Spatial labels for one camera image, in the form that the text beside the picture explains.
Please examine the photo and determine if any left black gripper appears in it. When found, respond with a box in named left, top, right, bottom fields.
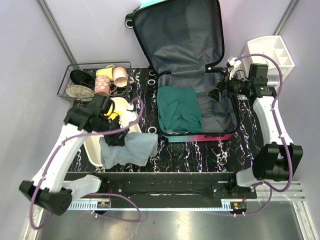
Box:
left=93, top=114, right=130, bottom=146

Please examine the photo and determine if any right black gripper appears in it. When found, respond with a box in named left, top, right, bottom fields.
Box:
left=205, top=68, right=252, bottom=103

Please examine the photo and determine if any blue cloth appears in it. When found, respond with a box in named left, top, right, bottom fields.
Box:
left=99, top=132, right=158, bottom=169

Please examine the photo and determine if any yellow towel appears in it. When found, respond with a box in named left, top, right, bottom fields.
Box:
left=103, top=100, right=123, bottom=120

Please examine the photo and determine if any teal cloth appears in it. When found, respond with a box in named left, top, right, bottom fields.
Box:
left=156, top=86, right=204, bottom=134

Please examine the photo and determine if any pink and teal kids suitcase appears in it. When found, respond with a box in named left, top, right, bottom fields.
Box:
left=124, top=0, right=239, bottom=143

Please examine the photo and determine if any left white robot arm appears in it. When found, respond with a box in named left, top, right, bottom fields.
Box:
left=19, top=94, right=120, bottom=216

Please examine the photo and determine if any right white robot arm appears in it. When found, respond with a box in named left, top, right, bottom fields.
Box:
left=209, top=58, right=304, bottom=199

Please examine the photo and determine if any white plastic basin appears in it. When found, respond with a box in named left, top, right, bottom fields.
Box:
left=83, top=97, right=129, bottom=167

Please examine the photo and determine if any patterned pink mug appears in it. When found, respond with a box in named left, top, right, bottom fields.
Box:
left=94, top=75, right=118, bottom=96

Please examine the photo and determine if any speckled grey plate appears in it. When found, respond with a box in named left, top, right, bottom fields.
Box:
left=65, top=85, right=94, bottom=99

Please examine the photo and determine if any plain pink mug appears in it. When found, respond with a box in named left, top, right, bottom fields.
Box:
left=113, top=67, right=134, bottom=88

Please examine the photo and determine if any black marble pattern mat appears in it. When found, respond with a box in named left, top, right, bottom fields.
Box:
left=68, top=68, right=264, bottom=173

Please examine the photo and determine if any yellow mug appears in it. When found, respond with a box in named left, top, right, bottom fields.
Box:
left=96, top=64, right=115, bottom=80

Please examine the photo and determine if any white drawer organizer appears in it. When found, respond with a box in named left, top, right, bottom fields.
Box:
left=242, top=35, right=295, bottom=89

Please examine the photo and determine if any black bowl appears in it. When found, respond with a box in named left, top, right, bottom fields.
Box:
left=69, top=69, right=95, bottom=87

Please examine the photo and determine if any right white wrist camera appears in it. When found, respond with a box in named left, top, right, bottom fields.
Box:
left=225, top=56, right=242, bottom=80

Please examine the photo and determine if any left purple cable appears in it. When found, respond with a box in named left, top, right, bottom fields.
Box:
left=29, top=97, right=145, bottom=230

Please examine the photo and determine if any purple cable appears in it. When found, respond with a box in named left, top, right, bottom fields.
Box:
left=231, top=54, right=294, bottom=218
left=29, top=97, right=145, bottom=230

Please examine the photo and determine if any black wire dish rack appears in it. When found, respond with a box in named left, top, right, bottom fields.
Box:
left=57, top=61, right=132, bottom=103

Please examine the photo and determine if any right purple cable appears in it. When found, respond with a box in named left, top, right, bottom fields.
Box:
left=231, top=54, right=294, bottom=218

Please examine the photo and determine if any aluminium frame rail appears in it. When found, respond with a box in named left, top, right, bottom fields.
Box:
left=33, top=181, right=307, bottom=212

